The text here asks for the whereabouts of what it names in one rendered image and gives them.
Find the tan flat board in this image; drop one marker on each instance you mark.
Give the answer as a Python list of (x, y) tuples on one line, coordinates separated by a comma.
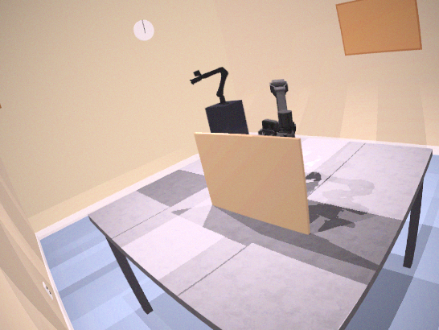
[(261, 177)]

